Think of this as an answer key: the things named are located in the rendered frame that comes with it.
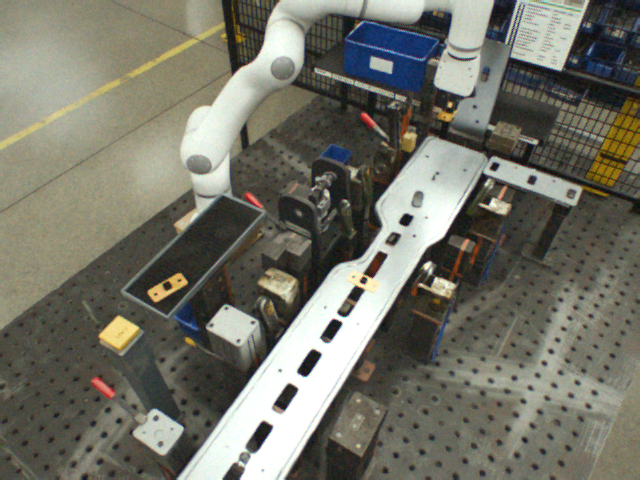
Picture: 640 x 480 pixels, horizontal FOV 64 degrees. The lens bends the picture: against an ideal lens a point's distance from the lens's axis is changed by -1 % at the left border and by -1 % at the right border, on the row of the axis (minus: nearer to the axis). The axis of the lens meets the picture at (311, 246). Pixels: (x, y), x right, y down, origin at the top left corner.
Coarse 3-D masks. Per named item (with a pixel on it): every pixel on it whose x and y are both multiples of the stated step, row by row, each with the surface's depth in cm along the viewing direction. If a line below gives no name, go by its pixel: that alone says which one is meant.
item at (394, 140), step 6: (396, 102) 152; (390, 108) 151; (396, 108) 151; (402, 108) 150; (390, 114) 152; (396, 114) 154; (402, 114) 150; (390, 120) 154; (396, 120) 156; (390, 126) 155; (396, 126) 157; (390, 132) 157; (396, 132) 159; (390, 138) 158; (396, 138) 160; (390, 144) 160; (396, 144) 159; (396, 150) 161
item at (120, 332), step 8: (120, 320) 111; (112, 328) 110; (120, 328) 110; (128, 328) 110; (136, 328) 110; (104, 336) 108; (112, 336) 108; (120, 336) 108; (128, 336) 108; (112, 344) 107; (120, 344) 107
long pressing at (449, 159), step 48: (432, 144) 173; (384, 192) 158; (432, 192) 158; (384, 240) 146; (432, 240) 146; (336, 288) 135; (384, 288) 135; (288, 336) 126; (336, 336) 126; (288, 384) 119; (336, 384) 119; (240, 432) 111; (288, 432) 111
